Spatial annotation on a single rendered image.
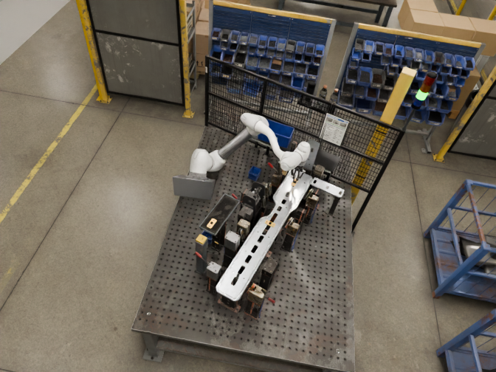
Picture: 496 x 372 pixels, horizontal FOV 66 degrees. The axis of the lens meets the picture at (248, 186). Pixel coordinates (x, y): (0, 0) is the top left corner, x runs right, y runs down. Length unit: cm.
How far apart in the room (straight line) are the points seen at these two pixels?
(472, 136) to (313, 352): 371
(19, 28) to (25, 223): 412
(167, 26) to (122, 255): 263
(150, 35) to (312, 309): 358
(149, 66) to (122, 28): 54
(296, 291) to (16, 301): 254
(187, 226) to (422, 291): 249
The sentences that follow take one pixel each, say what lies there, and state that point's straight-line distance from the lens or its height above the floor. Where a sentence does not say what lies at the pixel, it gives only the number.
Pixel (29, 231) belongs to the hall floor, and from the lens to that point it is 460.
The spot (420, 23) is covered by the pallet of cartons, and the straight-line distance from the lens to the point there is 573.
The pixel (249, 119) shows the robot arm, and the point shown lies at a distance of 328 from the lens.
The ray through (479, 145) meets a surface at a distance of 586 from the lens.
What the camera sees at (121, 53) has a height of 80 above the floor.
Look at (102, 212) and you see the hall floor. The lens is 450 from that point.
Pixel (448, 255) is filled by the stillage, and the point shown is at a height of 16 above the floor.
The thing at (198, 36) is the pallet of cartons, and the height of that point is 71.
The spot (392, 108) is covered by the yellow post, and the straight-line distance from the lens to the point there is 334.
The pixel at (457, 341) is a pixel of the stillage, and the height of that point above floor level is 38.
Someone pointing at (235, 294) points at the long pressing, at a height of 100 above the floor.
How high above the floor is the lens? 351
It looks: 49 degrees down
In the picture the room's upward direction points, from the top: 8 degrees clockwise
